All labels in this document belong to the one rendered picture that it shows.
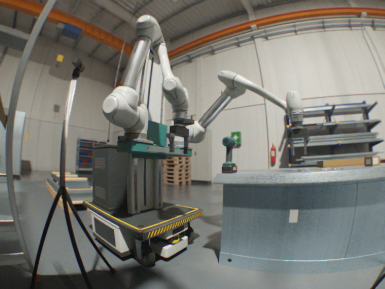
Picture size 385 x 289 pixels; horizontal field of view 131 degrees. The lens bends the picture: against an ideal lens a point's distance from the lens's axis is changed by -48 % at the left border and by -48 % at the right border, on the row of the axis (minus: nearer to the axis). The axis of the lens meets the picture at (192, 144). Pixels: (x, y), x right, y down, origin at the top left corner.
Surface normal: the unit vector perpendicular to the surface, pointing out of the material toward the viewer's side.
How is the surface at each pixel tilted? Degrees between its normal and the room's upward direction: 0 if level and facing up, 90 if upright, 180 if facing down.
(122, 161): 90
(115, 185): 90
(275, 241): 90
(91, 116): 90
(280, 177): 67
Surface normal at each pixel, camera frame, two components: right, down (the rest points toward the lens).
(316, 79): -0.56, -0.11
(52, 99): 0.83, -0.06
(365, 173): -0.47, -0.48
